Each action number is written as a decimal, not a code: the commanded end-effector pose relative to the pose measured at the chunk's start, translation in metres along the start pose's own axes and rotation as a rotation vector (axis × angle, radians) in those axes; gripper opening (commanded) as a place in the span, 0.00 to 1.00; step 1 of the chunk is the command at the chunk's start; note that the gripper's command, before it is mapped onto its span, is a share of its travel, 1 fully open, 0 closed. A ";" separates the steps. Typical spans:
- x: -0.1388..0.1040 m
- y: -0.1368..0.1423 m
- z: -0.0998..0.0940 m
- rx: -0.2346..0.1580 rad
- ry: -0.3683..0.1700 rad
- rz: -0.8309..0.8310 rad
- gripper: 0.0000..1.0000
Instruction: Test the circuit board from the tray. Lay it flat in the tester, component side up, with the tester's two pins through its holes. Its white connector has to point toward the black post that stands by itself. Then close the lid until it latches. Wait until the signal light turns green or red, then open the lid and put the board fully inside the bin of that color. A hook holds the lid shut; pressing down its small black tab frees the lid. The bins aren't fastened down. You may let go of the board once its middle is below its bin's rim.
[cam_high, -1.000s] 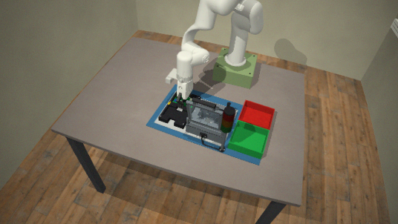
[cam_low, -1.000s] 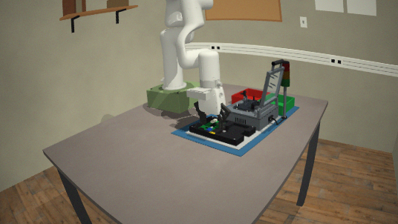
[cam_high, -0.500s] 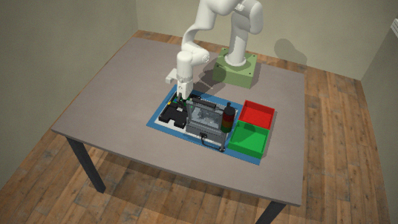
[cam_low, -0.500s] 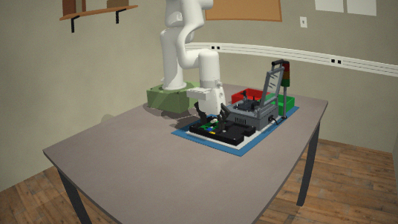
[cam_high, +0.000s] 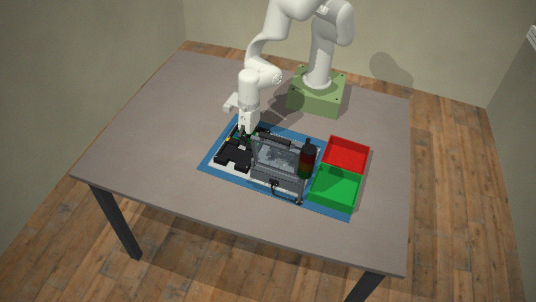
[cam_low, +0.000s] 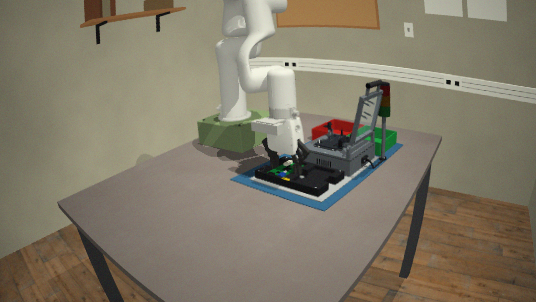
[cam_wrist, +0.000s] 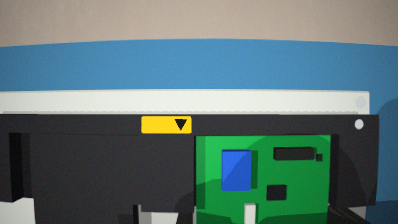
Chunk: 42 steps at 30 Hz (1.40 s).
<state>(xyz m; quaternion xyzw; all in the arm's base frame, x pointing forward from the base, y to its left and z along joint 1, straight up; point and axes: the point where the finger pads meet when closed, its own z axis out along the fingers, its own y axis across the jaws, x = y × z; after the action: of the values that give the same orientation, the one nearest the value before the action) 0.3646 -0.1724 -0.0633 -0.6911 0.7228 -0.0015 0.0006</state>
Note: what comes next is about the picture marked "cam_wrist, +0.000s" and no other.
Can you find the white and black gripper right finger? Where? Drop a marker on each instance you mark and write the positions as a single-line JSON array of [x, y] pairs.
[[343, 216]]

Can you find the green circuit board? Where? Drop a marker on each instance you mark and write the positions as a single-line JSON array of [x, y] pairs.
[[262, 179]]

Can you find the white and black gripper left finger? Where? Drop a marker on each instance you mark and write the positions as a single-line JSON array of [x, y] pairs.
[[185, 218]]

